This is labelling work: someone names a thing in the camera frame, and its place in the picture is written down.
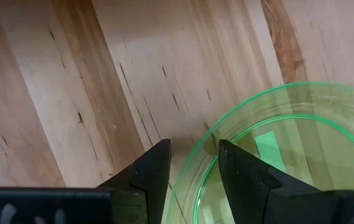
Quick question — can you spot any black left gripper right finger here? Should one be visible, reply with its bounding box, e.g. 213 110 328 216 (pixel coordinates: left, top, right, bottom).
217 139 341 224

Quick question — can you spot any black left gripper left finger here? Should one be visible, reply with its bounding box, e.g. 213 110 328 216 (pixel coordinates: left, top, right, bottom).
97 138 172 224

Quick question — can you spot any green transparent plastic plate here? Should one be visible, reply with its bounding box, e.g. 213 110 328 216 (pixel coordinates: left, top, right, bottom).
165 81 354 224

